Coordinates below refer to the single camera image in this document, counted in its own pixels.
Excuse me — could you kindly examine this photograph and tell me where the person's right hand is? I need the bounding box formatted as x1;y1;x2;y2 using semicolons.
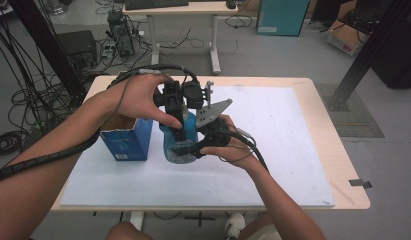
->
199;114;261;171

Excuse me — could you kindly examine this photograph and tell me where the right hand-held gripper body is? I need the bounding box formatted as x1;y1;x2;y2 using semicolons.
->
195;98;235;149

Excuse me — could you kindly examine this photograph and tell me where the white shoe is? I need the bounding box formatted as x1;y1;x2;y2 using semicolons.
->
224;213;246;240

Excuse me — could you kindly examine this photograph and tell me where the black computer tower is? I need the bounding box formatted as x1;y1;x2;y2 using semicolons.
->
106;9;136;58

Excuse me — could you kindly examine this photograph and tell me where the bundle of black cables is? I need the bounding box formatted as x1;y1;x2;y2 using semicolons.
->
0;19;81;168

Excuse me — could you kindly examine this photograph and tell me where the person's left hand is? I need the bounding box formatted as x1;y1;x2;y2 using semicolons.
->
104;73;184;130

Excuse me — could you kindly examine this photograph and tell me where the black tape cross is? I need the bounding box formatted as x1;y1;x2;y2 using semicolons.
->
184;211;216;228

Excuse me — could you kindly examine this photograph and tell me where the left hand-held gripper cable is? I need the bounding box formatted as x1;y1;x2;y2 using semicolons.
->
0;64;201;184

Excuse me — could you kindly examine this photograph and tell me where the black keyboard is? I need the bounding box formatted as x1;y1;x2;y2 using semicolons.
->
124;0;190;11

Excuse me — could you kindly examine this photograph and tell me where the blue bottle with white cap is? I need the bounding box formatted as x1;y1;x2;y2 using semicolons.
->
158;105;200;165

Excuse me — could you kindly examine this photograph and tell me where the dark cabinet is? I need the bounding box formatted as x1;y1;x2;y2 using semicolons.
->
371;16;411;90

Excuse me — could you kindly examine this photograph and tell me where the black tape piece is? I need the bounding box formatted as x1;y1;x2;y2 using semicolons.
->
348;178;373;190

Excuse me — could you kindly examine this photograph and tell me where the white table leg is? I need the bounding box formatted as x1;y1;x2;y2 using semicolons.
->
130;210;146;232

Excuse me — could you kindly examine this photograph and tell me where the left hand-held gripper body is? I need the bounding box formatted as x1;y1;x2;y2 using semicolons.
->
153;79;215;116

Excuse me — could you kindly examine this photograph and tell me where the white table mat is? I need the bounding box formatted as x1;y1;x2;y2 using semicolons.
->
59;84;336;208

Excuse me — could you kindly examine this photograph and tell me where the hand-held gripper cable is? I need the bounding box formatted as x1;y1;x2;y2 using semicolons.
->
0;64;201;184
219;126;270;173

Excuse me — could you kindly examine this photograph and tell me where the dark flat floor box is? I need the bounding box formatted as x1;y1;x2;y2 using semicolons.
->
21;123;62;151

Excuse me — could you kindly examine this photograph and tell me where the person's right leg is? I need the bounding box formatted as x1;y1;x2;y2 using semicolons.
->
239;213;283;240

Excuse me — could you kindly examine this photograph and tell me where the white power strip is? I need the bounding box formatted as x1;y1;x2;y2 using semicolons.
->
101;41;116;60

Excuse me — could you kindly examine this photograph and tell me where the person's leg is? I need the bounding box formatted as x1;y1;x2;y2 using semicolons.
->
105;221;155;240
239;213;283;240

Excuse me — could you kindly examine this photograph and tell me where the black metal post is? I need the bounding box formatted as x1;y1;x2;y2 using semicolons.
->
7;0;88;101
326;0;411;113

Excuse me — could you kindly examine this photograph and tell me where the right hand-held gripper cable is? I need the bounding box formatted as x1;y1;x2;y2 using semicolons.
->
219;126;270;173

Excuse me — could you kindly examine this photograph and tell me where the white desk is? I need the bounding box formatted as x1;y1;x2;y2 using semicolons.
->
122;0;239;76

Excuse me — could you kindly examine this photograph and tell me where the coiled black cable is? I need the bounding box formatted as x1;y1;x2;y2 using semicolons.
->
0;129;30;156

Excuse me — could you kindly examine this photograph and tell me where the black box on floor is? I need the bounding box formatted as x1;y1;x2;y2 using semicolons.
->
56;29;99;73

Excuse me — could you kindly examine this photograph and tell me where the blue cardboard box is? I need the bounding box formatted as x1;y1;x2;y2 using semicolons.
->
99;114;154;162

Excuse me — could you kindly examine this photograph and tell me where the brown cardboard box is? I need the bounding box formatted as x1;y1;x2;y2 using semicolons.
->
326;18;372;57

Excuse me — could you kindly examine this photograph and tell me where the teal cabinet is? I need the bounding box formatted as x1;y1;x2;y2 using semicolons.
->
256;0;311;37

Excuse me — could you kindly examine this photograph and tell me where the person's left leg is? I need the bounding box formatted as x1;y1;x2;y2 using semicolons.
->
105;221;155;240

